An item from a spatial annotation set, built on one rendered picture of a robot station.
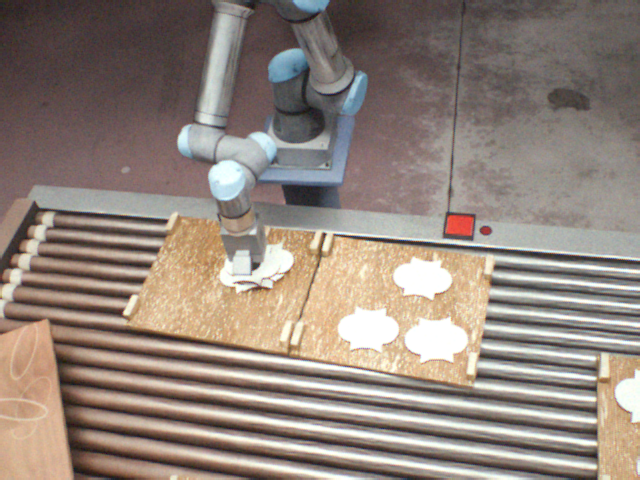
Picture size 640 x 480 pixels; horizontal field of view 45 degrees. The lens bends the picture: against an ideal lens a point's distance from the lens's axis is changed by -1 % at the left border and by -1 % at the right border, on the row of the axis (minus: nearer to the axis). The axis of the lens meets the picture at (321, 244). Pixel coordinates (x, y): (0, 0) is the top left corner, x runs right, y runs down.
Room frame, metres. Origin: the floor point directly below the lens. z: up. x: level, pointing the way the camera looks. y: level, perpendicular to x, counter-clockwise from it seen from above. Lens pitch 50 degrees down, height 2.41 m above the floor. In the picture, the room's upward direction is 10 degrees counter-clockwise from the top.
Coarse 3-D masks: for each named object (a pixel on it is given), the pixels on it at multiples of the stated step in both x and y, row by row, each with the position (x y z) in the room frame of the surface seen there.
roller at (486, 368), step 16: (0, 304) 1.23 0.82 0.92; (16, 304) 1.22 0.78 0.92; (32, 320) 1.18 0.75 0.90; (64, 320) 1.15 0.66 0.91; (80, 320) 1.14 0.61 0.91; (96, 320) 1.13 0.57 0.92; (112, 320) 1.12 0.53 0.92; (160, 336) 1.06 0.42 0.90; (288, 352) 0.96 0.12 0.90; (480, 368) 0.82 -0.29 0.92; (496, 368) 0.81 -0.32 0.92; (512, 368) 0.80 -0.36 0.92; (528, 368) 0.79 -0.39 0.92; (544, 368) 0.79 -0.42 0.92; (560, 368) 0.78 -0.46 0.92; (544, 384) 0.76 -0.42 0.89; (560, 384) 0.75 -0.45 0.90; (576, 384) 0.74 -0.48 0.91; (592, 384) 0.73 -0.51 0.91
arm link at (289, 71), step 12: (276, 60) 1.67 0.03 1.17; (288, 60) 1.66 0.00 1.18; (300, 60) 1.64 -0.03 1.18; (276, 72) 1.62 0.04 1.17; (288, 72) 1.61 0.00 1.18; (300, 72) 1.61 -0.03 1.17; (276, 84) 1.62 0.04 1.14; (288, 84) 1.60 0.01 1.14; (300, 84) 1.59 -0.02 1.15; (276, 96) 1.63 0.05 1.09; (288, 96) 1.60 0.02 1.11; (300, 96) 1.58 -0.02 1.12; (288, 108) 1.60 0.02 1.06; (300, 108) 1.60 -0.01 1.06
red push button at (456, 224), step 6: (450, 216) 1.24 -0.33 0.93; (456, 216) 1.24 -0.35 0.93; (462, 216) 1.24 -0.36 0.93; (450, 222) 1.23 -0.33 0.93; (456, 222) 1.22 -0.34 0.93; (462, 222) 1.22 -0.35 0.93; (468, 222) 1.21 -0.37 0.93; (450, 228) 1.21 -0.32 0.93; (456, 228) 1.20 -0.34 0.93; (462, 228) 1.20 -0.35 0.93; (468, 228) 1.20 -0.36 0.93
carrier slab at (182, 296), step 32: (192, 224) 1.37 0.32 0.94; (160, 256) 1.28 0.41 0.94; (192, 256) 1.26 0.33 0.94; (224, 256) 1.24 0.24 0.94; (160, 288) 1.18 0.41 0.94; (192, 288) 1.16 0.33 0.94; (224, 288) 1.14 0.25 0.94; (256, 288) 1.13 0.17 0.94; (288, 288) 1.11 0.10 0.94; (128, 320) 1.10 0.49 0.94; (160, 320) 1.08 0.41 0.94; (192, 320) 1.07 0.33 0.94; (224, 320) 1.05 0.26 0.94; (256, 320) 1.03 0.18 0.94
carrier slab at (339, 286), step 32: (352, 256) 1.17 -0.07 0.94; (384, 256) 1.15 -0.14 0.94; (416, 256) 1.13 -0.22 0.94; (448, 256) 1.12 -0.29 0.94; (480, 256) 1.10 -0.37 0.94; (320, 288) 1.09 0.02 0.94; (352, 288) 1.07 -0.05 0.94; (384, 288) 1.06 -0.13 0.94; (480, 288) 1.01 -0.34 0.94; (320, 320) 1.00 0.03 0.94; (416, 320) 0.95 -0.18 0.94; (480, 320) 0.92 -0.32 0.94; (320, 352) 0.92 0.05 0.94; (352, 352) 0.90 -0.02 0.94; (384, 352) 0.89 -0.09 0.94; (448, 384) 0.79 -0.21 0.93
